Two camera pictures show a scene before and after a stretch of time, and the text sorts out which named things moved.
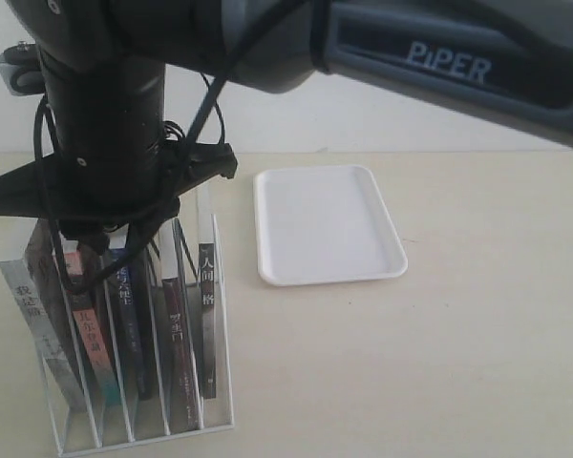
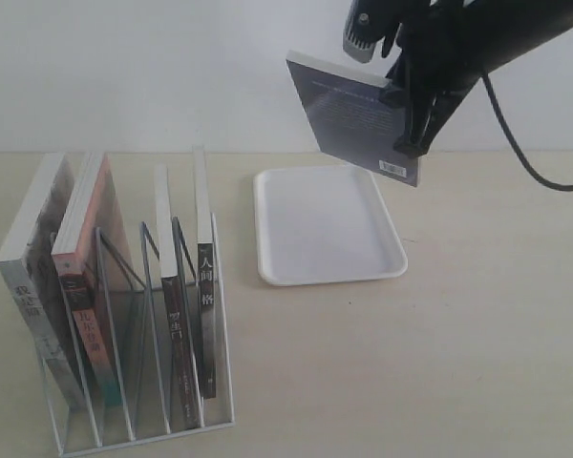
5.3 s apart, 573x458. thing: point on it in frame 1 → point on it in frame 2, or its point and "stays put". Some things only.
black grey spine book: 207,293 stays put
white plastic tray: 323,224 stays put
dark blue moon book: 130,266 → 350,119
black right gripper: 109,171 → 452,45
